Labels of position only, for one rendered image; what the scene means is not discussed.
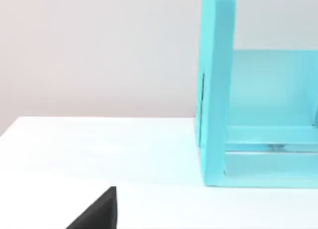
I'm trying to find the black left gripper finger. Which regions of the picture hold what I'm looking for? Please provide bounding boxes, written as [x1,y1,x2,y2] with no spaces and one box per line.
[65,186,118,229]

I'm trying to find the light blue rack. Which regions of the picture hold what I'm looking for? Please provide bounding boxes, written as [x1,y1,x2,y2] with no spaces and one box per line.
[195,0,318,190]

